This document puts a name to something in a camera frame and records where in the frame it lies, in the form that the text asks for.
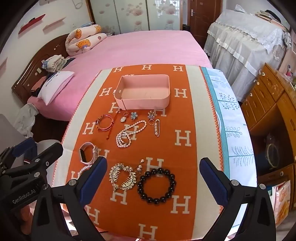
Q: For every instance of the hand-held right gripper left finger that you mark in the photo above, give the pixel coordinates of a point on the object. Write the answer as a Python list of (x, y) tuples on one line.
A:
[(92, 183)]

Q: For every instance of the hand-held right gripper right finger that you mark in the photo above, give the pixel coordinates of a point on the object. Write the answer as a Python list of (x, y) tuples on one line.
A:
[(212, 180)]

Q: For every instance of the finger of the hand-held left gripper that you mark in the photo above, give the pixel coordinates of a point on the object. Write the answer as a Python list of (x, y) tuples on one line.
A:
[(23, 146), (50, 153)]

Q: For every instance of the gold feather hair comb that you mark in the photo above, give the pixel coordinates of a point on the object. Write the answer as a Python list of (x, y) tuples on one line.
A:
[(115, 171)]

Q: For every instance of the white smartwatch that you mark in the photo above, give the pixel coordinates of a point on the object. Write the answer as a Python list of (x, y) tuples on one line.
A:
[(94, 153)]

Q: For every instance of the pearl cluster earring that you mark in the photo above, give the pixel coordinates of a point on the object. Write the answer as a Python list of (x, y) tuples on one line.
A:
[(139, 170)]

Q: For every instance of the red hair stick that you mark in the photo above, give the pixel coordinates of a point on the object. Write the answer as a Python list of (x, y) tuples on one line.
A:
[(110, 132)]

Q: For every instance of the pearl safety pin brooch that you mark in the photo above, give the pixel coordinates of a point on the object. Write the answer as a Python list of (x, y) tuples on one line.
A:
[(156, 129)]

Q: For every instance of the pink storage box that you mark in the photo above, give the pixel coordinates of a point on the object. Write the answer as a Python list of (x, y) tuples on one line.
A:
[(141, 103)]

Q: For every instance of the grey flat panel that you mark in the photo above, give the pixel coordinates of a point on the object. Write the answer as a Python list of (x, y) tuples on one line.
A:
[(11, 129)]

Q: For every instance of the white crumpled cloth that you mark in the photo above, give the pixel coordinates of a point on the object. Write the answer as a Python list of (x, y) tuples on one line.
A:
[(27, 115)]

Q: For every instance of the white teal plant-print cloth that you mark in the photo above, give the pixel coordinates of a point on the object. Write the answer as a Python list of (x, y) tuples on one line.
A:
[(233, 129)]

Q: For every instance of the orange letter-print blanket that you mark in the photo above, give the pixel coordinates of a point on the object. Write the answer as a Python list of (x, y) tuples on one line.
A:
[(161, 143)]

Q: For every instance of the round mirror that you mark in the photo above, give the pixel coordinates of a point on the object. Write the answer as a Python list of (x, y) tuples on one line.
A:
[(272, 153)]

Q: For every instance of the white pillow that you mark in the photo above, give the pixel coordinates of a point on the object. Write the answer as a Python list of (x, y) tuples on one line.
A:
[(56, 85)]

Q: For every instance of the printed paper bag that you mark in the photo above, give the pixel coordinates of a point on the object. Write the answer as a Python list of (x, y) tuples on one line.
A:
[(282, 199)]

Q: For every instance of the wooden headboard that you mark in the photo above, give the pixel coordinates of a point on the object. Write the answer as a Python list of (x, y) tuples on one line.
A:
[(30, 69)]

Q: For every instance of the blue flower brooch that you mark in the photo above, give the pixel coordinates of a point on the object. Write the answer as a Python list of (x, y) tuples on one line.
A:
[(133, 115)]

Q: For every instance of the folded clothes pile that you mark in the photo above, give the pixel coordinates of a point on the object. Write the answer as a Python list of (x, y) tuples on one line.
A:
[(54, 62)]

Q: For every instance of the wooden dresser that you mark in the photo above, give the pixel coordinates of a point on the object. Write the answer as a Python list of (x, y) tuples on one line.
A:
[(261, 104)]

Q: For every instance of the bear-print rolled quilt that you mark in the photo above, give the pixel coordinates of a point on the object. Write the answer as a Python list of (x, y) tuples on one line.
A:
[(81, 44)]

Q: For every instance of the white lace furniture cover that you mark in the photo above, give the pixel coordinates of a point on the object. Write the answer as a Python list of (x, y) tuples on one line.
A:
[(242, 46)]

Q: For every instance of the pink bed sheet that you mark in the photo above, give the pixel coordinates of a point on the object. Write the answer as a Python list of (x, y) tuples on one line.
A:
[(150, 46)]

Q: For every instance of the floral glass wardrobe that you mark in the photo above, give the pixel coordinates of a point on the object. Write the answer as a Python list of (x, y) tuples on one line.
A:
[(129, 14)]

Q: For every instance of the brown wooden door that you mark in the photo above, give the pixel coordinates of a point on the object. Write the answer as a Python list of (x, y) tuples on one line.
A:
[(201, 20)]

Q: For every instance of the stack of books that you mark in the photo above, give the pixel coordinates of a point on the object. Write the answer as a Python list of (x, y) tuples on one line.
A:
[(270, 18)]

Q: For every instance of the red wall shelf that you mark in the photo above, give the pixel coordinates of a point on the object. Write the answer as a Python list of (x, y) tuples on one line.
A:
[(30, 24)]

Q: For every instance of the pale pink wall shelf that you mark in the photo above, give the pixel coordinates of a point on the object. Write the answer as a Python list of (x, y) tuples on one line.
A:
[(54, 24)]

